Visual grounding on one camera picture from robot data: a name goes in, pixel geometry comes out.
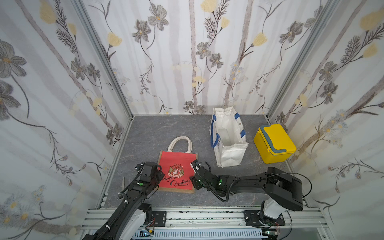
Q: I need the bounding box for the red Christmas jute bag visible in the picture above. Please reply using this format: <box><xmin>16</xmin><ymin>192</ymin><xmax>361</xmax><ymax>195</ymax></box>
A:
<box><xmin>158</xmin><ymin>136</ymin><xmax>198</xmax><ymax>194</ymax></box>

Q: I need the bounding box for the white Doraemon canvas bag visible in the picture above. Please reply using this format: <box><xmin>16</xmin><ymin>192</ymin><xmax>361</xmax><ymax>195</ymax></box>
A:
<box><xmin>210</xmin><ymin>107</ymin><xmax>249</xmax><ymax>168</ymax></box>

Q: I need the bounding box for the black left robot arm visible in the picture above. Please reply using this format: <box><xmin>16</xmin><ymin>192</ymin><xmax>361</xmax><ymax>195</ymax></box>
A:
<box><xmin>83</xmin><ymin>162</ymin><xmax>165</xmax><ymax>240</ymax></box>

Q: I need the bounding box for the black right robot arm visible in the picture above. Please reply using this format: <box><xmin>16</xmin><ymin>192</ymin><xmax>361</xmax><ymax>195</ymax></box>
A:
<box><xmin>191</xmin><ymin>160</ymin><xmax>304</xmax><ymax>220</ymax></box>

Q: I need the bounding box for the yellow cooler box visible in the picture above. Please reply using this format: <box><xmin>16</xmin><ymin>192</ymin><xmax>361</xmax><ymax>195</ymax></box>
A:
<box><xmin>254</xmin><ymin>124</ymin><xmax>297</xmax><ymax>164</ymax></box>

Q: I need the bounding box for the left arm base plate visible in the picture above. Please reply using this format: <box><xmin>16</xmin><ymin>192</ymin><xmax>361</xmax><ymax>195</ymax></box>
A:
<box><xmin>143</xmin><ymin>211</ymin><xmax>167</xmax><ymax>227</ymax></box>

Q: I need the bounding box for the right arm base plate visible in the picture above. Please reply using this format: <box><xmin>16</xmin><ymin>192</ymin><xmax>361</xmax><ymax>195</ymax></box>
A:
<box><xmin>244</xmin><ymin>211</ymin><xmax>286</xmax><ymax>229</ymax></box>

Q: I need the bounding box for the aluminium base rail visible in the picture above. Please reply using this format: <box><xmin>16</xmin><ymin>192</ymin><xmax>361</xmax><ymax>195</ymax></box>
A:
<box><xmin>79</xmin><ymin>206</ymin><xmax>334</xmax><ymax>240</ymax></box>

